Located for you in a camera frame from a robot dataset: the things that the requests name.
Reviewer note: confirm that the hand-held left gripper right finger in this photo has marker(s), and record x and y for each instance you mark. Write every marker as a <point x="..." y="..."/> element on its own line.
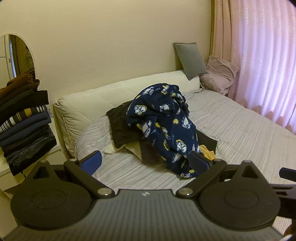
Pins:
<point x="198" y="162"/>

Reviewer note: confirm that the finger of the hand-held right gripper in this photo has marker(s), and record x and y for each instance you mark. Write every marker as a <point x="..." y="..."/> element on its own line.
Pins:
<point x="288" y="173"/>

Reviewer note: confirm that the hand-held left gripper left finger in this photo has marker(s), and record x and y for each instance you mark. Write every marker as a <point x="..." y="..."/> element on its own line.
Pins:
<point x="92" y="161"/>

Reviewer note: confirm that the navy printed fleece pants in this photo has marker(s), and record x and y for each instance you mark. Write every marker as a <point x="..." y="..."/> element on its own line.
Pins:
<point x="166" y="129"/>

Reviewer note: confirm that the stack of folded clothes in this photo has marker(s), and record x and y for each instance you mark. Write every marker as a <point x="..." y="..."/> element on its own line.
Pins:
<point x="25" y="125"/>

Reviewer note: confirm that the yellow garment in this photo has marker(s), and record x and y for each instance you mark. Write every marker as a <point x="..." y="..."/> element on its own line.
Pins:
<point x="208" y="151"/>

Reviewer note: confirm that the black flat garment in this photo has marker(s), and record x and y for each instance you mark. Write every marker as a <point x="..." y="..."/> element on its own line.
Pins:
<point x="208" y="140"/>

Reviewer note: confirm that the bed with striped grey cover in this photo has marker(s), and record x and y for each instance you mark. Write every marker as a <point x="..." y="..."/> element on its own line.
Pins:
<point x="242" y="143"/>

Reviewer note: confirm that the white nightstand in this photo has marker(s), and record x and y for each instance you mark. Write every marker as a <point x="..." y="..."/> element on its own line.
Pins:
<point x="7" y="176"/>

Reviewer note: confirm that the pink velvet pillow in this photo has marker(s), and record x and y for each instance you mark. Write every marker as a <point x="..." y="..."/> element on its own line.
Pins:
<point x="218" y="74"/>

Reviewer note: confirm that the grey pillow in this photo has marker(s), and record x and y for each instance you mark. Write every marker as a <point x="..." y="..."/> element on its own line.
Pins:
<point x="190" y="60"/>

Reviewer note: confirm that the sheer pink curtain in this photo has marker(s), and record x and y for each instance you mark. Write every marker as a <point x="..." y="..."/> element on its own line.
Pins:
<point x="268" y="69"/>

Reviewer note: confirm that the pink drape curtain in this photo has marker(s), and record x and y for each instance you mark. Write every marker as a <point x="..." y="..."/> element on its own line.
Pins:
<point x="223" y="27"/>

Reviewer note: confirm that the oval wall mirror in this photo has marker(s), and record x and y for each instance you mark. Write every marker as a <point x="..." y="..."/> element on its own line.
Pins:
<point x="20" y="60"/>

